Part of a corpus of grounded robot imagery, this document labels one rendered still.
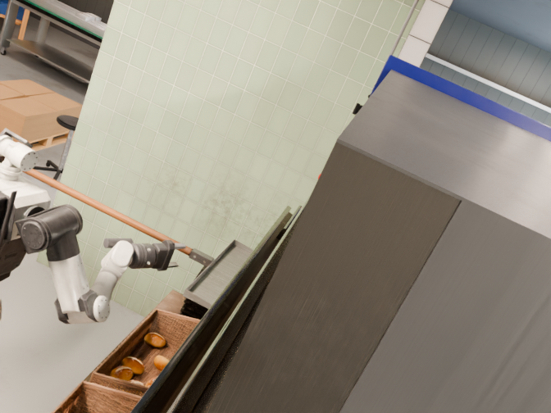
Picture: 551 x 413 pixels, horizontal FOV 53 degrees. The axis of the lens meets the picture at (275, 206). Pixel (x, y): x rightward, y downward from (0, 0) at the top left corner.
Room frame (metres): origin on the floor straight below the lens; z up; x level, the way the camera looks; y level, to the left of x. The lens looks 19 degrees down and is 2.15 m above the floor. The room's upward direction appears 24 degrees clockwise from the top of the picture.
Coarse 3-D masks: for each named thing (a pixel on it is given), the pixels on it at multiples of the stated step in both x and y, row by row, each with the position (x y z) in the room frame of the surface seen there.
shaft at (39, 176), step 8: (32, 176) 1.96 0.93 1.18; (40, 176) 1.96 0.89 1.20; (48, 184) 1.96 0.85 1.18; (56, 184) 1.95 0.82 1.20; (64, 184) 1.96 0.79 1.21; (64, 192) 1.95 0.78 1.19; (72, 192) 1.95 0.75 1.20; (80, 200) 1.94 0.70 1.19; (88, 200) 1.94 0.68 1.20; (96, 208) 1.93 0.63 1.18; (104, 208) 1.93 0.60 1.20; (112, 216) 1.92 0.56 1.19; (120, 216) 1.92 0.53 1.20; (128, 216) 1.94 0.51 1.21; (128, 224) 1.92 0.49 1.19; (136, 224) 1.92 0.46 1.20; (144, 232) 1.91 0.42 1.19; (152, 232) 1.91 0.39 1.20; (160, 240) 1.90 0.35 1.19; (184, 248) 1.89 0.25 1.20
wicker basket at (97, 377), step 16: (144, 320) 2.04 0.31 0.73; (160, 320) 2.16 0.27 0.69; (176, 320) 2.15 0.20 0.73; (192, 320) 2.14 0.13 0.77; (144, 336) 2.13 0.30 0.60; (176, 336) 2.15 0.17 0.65; (112, 352) 1.77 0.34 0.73; (128, 352) 1.96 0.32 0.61; (144, 352) 2.03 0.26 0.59; (160, 352) 2.08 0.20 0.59; (112, 368) 1.82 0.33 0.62; (144, 368) 1.94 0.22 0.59; (112, 384) 1.62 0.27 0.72; (128, 384) 1.61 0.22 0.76; (144, 384) 1.85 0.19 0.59; (112, 400) 1.62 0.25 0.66
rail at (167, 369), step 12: (276, 228) 1.88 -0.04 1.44; (264, 240) 1.72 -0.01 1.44; (252, 252) 1.59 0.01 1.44; (240, 276) 1.41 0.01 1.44; (228, 288) 1.31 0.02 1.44; (216, 300) 1.23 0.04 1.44; (204, 324) 1.11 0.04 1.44; (192, 336) 1.04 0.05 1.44; (180, 348) 0.98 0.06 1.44; (180, 360) 0.95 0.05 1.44; (168, 372) 0.90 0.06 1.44; (156, 384) 0.85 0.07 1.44; (144, 396) 0.81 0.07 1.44; (144, 408) 0.79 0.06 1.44
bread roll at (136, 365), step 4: (128, 356) 1.90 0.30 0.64; (132, 356) 1.90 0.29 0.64; (124, 360) 1.89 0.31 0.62; (128, 360) 1.88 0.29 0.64; (132, 360) 1.89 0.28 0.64; (136, 360) 1.89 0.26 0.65; (124, 364) 1.88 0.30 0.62; (128, 364) 1.87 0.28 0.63; (132, 364) 1.87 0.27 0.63; (136, 364) 1.88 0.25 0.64; (140, 364) 1.89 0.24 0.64; (132, 368) 1.87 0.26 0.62; (136, 368) 1.87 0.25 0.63; (140, 368) 1.88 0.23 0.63; (136, 372) 1.87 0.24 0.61; (140, 372) 1.88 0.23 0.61
